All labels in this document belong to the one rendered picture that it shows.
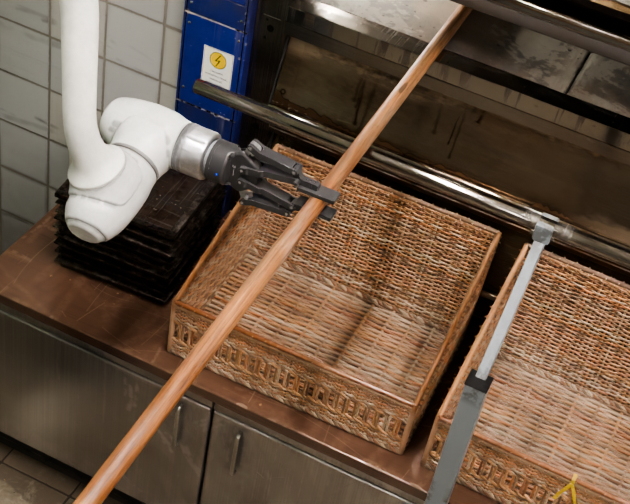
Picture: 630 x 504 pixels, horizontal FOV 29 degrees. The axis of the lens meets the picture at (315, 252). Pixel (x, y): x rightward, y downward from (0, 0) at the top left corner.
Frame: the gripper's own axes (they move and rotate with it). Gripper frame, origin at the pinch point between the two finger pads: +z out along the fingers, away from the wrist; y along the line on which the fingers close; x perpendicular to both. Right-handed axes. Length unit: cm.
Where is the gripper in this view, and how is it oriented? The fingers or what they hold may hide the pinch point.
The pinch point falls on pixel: (317, 200)
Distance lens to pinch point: 211.9
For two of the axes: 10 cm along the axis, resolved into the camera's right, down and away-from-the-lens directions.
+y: -1.5, 7.5, 6.5
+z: 9.0, 3.7, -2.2
